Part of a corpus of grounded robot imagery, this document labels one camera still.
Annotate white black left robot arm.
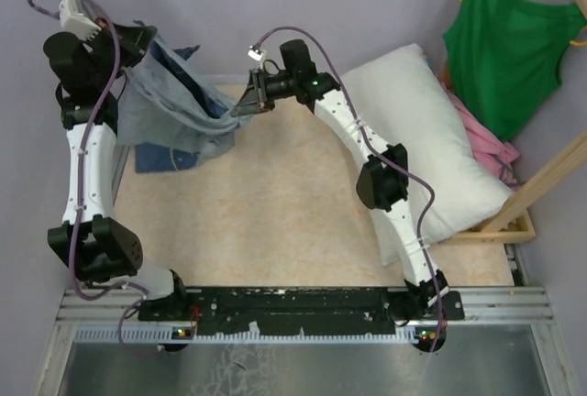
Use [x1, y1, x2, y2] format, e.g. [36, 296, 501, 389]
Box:
[43, 24, 191, 320]

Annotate green tank top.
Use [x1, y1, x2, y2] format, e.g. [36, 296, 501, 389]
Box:
[443, 0, 586, 142]

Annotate grey-blue pillowcase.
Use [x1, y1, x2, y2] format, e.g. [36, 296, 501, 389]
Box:
[117, 36, 250, 174]

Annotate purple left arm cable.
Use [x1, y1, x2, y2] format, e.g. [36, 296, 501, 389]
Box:
[28, 0, 161, 358]

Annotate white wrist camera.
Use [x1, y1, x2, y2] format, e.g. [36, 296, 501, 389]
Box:
[247, 45, 266, 67]
[59, 0, 102, 41]

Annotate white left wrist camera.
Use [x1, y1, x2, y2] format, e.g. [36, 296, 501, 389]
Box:
[59, 0, 102, 41]

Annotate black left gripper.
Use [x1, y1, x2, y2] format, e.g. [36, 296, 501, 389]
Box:
[82, 16, 153, 90]

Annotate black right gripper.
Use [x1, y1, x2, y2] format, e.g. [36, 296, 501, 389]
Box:
[232, 71, 295, 121]

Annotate aluminium rail frame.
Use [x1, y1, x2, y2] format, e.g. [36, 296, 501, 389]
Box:
[36, 88, 570, 396]

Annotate wooden clothes rack frame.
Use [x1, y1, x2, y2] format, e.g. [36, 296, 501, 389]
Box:
[448, 0, 586, 244]

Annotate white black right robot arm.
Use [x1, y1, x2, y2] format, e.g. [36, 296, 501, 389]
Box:
[231, 39, 449, 319]

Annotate white pillow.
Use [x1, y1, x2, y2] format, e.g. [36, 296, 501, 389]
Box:
[342, 44, 513, 244]

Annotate white slotted cable duct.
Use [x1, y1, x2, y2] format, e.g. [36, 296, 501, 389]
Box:
[72, 322, 437, 346]

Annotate pink shirt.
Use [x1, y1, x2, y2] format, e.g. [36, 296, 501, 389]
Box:
[448, 92, 520, 180]

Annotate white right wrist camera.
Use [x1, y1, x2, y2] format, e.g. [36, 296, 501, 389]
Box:
[247, 45, 266, 67]

